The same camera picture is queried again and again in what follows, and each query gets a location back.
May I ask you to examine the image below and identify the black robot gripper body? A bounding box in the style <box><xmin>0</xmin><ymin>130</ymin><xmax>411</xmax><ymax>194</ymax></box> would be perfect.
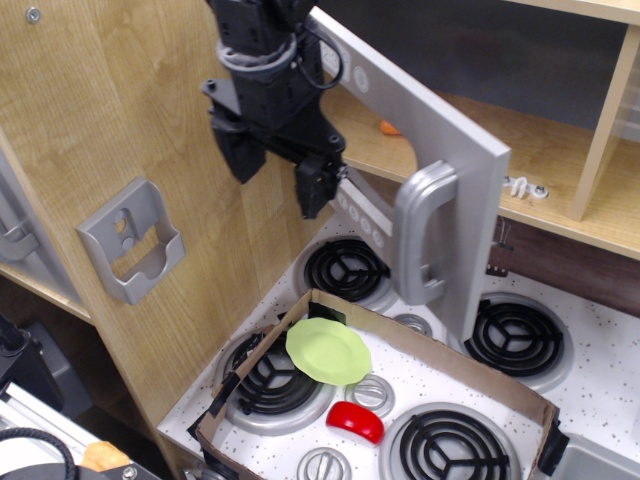
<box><xmin>202</xmin><ymin>59</ymin><xmax>345</xmax><ymax>168</ymax></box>

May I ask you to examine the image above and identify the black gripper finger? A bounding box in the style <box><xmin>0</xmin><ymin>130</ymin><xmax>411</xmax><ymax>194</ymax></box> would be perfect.
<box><xmin>213</xmin><ymin>127</ymin><xmax>266</xmax><ymax>184</ymax></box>
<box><xmin>294</xmin><ymin>156</ymin><xmax>339</xmax><ymax>219</ymax></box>

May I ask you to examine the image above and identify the grey toy microwave door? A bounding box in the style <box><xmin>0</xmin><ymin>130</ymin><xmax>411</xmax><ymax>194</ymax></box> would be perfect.
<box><xmin>310</xmin><ymin>7</ymin><xmax>511</xmax><ymax>340</ymax></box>

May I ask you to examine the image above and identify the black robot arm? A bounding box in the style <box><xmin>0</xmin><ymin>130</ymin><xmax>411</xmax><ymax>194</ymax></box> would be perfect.
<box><xmin>202</xmin><ymin>1</ymin><xmax>345</xmax><ymax>219</ymax></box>

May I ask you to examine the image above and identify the orange toy carrot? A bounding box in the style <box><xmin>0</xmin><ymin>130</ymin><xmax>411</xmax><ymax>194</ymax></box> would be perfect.
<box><xmin>379</xmin><ymin>120</ymin><xmax>402</xmax><ymax>136</ymax></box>

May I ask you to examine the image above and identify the back left black burner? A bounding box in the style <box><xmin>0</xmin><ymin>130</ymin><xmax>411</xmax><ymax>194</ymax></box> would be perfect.
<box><xmin>292</xmin><ymin>236</ymin><xmax>397</xmax><ymax>312</ymax></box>

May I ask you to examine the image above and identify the black burner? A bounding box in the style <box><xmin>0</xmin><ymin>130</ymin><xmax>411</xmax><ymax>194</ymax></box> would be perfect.
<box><xmin>292</xmin><ymin>236</ymin><xmax>397</xmax><ymax>312</ymax></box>
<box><xmin>446</xmin><ymin>292</ymin><xmax>574</xmax><ymax>394</ymax></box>
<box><xmin>225</xmin><ymin>334</ymin><xmax>336</xmax><ymax>436</ymax></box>
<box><xmin>378</xmin><ymin>402</ymin><xmax>521</xmax><ymax>480</ymax></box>

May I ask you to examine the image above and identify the brown cardboard tray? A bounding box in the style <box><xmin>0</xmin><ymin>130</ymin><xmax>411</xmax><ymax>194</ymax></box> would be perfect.
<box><xmin>164</xmin><ymin>286</ymin><xmax>569</xmax><ymax>479</ymax></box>

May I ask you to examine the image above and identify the light green toy plate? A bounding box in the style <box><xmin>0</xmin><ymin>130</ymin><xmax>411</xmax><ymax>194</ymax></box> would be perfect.
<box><xmin>285</xmin><ymin>317</ymin><xmax>372</xmax><ymax>386</ymax></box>

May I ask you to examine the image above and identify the grey middle stove knob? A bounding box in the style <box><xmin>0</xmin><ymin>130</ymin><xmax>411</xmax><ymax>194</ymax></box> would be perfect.
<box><xmin>393</xmin><ymin>313</ymin><xmax>433</xmax><ymax>337</ymax></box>

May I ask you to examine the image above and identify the grey stove knob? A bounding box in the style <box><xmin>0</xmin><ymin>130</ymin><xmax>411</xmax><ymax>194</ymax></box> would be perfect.
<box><xmin>344</xmin><ymin>374</ymin><xmax>396</xmax><ymax>418</ymax></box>
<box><xmin>297</xmin><ymin>447</ymin><xmax>352</xmax><ymax>480</ymax></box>
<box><xmin>393</xmin><ymin>313</ymin><xmax>433</xmax><ymax>337</ymax></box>

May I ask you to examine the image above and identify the hanging toy spatula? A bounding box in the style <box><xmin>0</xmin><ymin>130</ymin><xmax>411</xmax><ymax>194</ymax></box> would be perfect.
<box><xmin>485</xmin><ymin>219</ymin><xmax>514</xmax><ymax>277</ymax></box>

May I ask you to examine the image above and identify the white door latch clip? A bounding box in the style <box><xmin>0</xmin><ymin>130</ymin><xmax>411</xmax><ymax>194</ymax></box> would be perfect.
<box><xmin>502</xmin><ymin>175</ymin><xmax>549</xmax><ymax>200</ymax></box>

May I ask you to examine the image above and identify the grey centre stove knob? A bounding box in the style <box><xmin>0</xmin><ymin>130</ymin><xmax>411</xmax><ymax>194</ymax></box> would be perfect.
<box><xmin>344</xmin><ymin>374</ymin><xmax>396</xmax><ymax>418</ymax></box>

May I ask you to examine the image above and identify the front left black burner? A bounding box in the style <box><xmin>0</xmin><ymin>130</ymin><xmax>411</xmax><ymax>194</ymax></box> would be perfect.
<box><xmin>225</xmin><ymin>334</ymin><xmax>336</xmax><ymax>436</ymax></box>

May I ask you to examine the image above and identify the red toy cheese wedge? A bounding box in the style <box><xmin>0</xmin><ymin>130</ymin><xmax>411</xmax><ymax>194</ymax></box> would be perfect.
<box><xmin>325</xmin><ymin>401</ymin><xmax>385</xmax><ymax>445</ymax></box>

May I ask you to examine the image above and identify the back right black burner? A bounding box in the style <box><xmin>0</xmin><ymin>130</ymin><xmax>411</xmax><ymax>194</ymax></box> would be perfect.
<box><xmin>446</xmin><ymin>292</ymin><xmax>574</xmax><ymax>394</ymax></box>

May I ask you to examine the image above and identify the grey front stove knob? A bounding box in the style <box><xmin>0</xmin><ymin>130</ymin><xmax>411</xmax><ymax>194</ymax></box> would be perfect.
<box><xmin>297</xmin><ymin>447</ymin><xmax>352</xmax><ymax>480</ymax></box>

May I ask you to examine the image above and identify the front right black burner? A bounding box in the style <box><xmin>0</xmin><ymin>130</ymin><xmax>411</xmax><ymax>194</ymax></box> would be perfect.
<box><xmin>378</xmin><ymin>402</ymin><xmax>521</xmax><ymax>480</ymax></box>

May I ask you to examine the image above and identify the grey toy sink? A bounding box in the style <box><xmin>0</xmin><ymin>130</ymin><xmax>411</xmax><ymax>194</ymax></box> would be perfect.
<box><xmin>533</xmin><ymin>434</ymin><xmax>639</xmax><ymax>480</ymax></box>

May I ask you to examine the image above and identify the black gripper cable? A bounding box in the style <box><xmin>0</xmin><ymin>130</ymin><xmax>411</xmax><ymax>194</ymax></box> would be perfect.
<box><xmin>294</xmin><ymin>24</ymin><xmax>346</xmax><ymax>92</ymax></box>

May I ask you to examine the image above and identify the grey wall phone holder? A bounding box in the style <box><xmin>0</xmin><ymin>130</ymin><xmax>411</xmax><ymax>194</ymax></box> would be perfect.
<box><xmin>76</xmin><ymin>177</ymin><xmax>186</xmax><ymax>305</ymax></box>

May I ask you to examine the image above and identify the grey cabinet door handle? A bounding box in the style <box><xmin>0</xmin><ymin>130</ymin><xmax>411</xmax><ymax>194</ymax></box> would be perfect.
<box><xmin>0</xmin><ymin>149</ymin><xmax>41</xmax><ymax>264</ymax></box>

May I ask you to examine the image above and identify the silver wall screw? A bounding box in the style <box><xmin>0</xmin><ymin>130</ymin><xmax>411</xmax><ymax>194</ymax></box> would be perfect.
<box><xmin>25</xmin><ymin>6</ymin><xmax>42</xmax><ymax>25</ymax></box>

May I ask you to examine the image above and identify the black braided cable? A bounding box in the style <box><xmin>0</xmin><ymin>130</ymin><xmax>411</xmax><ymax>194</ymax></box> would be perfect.
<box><xmin>0</xmin><ymin>427</ymin><xmax>77</xmax><ymax>480</ymax></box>

